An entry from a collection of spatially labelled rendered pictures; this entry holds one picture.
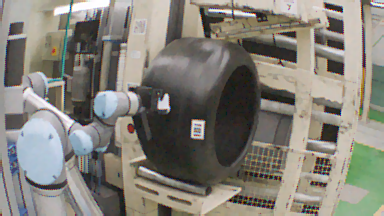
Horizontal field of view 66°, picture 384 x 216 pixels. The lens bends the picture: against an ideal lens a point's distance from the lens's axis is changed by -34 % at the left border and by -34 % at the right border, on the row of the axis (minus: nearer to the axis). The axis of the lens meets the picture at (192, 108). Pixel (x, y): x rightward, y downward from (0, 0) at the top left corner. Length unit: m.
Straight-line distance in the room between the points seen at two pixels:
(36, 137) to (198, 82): 0.92
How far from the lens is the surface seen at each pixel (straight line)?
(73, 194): 0.87
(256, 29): 1.95
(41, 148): 0.67
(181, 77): 1.49
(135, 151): 1.88
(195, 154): 1.50
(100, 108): 1.20
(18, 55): 1.02
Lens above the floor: 1.54
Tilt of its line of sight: 12 degrees down
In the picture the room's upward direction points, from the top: 4 degrees clockwise
